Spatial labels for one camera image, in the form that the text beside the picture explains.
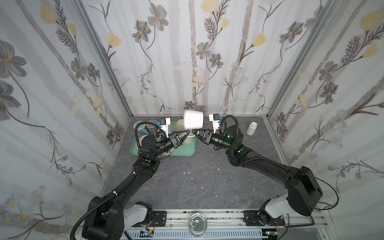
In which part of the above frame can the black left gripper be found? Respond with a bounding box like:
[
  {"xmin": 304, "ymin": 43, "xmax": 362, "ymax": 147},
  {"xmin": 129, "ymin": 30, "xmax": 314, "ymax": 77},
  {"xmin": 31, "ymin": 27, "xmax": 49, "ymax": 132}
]
[{"xmin": 151, "ymin": 130, "xmax": 188, "ymax": 160}]

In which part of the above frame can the white mug with red inside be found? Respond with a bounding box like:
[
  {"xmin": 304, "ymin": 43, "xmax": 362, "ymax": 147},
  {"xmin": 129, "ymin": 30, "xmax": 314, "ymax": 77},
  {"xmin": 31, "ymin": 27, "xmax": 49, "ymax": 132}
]
[{"xmin": 183, "ymin": 110, "xmax": 204, "ymax": 130}]

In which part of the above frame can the white cream mug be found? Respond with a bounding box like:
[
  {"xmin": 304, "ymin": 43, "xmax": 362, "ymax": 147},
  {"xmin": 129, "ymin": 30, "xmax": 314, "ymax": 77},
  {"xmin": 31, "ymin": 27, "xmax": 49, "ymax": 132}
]
[{"xmin": 183, "ymin": 134, "xmax": 195, "ymax": 144}]

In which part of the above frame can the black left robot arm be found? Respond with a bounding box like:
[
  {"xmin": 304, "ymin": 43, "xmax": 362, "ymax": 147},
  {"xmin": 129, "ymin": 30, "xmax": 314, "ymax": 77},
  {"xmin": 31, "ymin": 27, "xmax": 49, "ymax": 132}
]
[{"xmin": 70, "ymin": 119, "xmax": 190, "ymax": 240}]

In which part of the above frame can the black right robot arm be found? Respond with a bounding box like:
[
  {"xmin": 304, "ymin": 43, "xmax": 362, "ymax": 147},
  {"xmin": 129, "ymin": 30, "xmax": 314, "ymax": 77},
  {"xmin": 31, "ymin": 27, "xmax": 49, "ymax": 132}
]
[{"xmin": 192, "ymin": 115, "xmax": 324, "ymax": 226}]

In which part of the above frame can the beige mug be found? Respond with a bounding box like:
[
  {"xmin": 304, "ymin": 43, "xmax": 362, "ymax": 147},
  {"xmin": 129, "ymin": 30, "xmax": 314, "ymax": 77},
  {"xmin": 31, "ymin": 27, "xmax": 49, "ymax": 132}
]
[{"xmin": 176, "ymin": 119, "xmax": 185, "ymax": 131}]

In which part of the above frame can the tall dark grey mug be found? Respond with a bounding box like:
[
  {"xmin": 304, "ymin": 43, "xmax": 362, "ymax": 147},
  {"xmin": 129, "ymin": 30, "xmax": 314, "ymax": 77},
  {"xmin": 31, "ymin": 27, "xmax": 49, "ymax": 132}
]
[{"xmin": 146, "ymin": 120, "xmax": 159, "ymax": 138}]

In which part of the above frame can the blue mug with brown rim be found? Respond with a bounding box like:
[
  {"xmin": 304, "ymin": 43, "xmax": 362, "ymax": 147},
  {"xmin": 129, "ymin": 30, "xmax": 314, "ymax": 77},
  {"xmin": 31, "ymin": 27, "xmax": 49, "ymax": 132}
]
[{"xmin": 134, "ymin": 121, "xmax": 149, "ymax": 138}]

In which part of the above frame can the white plastic bottle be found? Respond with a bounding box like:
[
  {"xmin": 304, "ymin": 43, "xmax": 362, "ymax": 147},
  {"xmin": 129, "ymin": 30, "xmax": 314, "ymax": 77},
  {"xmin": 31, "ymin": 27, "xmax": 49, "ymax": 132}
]
[{"xmin": 247, "ymin": 122, "xmax": 258, "ymax": 136}]

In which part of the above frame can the round metal lid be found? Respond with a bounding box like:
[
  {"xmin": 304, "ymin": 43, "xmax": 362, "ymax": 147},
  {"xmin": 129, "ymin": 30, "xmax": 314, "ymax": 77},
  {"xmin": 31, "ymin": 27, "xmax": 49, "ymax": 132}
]
[{"xmin": 188, "ymin": 213, "xmax": 208, "ymax": 237}]

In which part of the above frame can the black allen key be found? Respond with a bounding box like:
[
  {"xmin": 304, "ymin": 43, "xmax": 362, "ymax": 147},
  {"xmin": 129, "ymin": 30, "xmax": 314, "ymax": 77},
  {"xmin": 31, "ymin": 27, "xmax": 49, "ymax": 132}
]
[{"xmin": 285, "ymin": 215, "xmax": 315, "ymax": 229}]

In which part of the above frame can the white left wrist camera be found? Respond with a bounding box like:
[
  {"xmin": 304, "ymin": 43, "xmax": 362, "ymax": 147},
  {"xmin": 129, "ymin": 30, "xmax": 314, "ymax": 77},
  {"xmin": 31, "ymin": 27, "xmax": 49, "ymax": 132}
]
[{"xmin": 160, "ymin": 118, "xmax": 171, "ymax": 138}]

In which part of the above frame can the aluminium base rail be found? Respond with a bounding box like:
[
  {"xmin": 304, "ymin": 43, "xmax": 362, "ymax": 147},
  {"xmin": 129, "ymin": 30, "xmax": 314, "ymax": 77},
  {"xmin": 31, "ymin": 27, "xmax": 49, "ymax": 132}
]
[{"xmin": 119, "ymin": 205, "xmax": 334, "ymax": 240}]

